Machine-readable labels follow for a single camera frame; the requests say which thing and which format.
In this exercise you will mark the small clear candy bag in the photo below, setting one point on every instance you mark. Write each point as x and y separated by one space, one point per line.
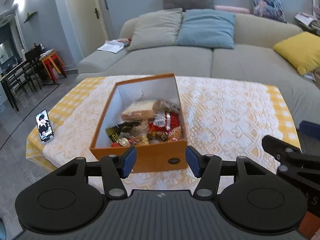
123 142

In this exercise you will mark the black dining table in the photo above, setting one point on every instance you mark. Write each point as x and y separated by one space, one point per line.
25 73

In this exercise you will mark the magazines pile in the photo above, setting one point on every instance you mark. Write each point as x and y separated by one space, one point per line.
308 22

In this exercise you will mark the red spicy snack packet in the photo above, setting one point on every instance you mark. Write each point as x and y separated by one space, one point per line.
164 126

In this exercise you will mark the floral patterned cushion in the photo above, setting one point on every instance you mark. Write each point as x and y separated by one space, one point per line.
271 9

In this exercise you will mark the blue cushion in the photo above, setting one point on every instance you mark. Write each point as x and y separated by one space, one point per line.
207 28

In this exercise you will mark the white lace tablecloth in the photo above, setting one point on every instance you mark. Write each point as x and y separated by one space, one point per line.
222 117

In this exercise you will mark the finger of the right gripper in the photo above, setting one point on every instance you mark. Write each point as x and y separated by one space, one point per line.
310 129
278 149

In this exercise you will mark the red stool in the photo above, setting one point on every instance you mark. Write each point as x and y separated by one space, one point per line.
53 64

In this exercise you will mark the dark grey cushion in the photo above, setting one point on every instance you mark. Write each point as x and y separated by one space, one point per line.
188 4

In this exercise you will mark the yellow cushion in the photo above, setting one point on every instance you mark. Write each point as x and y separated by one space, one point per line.
301 50

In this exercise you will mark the white door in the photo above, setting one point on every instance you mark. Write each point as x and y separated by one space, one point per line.
84 26

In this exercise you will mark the dark seaweed snack bag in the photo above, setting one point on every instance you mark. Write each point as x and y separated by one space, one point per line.
115 131

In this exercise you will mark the beige cushion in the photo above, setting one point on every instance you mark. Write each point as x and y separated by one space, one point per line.
157 29

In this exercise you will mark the grey sofa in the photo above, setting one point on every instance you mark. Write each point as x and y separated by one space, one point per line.
252 59

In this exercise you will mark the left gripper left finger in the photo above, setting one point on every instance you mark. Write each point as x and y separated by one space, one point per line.
114 168

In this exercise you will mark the orange cardboard box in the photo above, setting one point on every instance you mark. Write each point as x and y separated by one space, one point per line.
165 156

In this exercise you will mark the papers on sofa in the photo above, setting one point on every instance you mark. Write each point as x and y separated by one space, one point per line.
115 46

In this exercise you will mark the smartphone on stand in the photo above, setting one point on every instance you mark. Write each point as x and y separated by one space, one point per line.
44 126

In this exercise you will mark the pink blanket roll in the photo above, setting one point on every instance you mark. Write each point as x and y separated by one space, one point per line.
239 10

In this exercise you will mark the clear bag yellow chips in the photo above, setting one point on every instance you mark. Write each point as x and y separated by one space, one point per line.
140 135

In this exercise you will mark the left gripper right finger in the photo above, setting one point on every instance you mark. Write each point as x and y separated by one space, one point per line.
207 168

